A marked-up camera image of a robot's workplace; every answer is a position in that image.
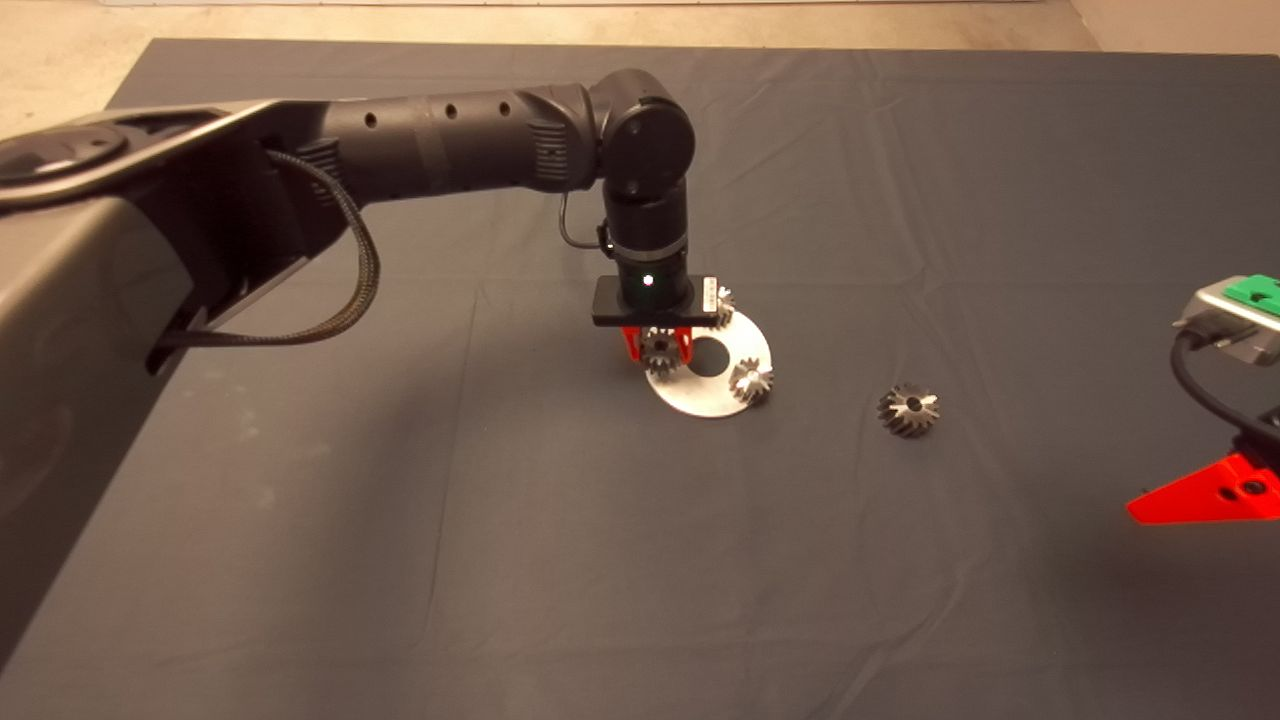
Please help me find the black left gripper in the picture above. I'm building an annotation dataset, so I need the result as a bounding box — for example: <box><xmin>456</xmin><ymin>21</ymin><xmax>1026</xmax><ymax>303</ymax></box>
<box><xmin>591</xmin><ymin>274</ymin><xmax>722</xmax><ymax>365</ymax></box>

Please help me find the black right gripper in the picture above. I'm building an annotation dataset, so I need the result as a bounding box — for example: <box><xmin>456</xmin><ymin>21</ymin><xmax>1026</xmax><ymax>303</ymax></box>
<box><xmin>1126</xmin><ymin>405</ymin><xmax>1280</xmax><ymax>525</ymax></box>

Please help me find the large steel gear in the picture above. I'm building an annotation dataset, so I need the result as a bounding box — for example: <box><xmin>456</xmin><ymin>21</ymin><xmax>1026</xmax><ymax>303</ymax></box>
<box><xmin>877</xmin><ymin>383</ymin><xmax>941</xmax><ymax>439</ymax></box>

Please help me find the round metal plate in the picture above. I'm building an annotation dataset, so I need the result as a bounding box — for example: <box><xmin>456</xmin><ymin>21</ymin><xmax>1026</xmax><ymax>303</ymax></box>
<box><xmin>643</xmin><ymin>305</ymin><xmax>774</xmax><ymax>419</ymax></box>

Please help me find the dark grey table cloth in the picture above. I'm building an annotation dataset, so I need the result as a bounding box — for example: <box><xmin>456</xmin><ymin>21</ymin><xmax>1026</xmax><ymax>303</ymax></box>
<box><xmin>0</xmin><ymin>37</ymin><xmax>1280</xmax><ymax>720</ymax></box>

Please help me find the left thin black camera cable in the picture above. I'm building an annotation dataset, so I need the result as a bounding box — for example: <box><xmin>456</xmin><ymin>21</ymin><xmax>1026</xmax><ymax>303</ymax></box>
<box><xmin>558</xmin><ymin>190</ymin><xmax>613</xmax><ymax>253</ymax></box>

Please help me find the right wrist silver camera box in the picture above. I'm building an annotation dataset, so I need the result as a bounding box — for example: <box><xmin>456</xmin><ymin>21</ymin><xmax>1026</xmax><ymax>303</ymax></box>
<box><xmin>1172</xmin><ymin>283</ymin><xmax>1280</xmax><ymax>367</ymax></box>

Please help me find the right wrist green camera mount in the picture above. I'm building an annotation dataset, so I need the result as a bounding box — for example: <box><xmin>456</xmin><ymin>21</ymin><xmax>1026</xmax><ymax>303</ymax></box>
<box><xmin>1225</xmin><ymin>274</ymin><xmax>1280</xmax><ymax>318</ymax></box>

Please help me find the left braided black arm cable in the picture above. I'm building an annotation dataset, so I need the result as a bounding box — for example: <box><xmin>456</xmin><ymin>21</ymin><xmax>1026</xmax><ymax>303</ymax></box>
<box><xmin>150</xmin><ymin>148</ymin><xmax>382</xmax><ymax>349</ymax></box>

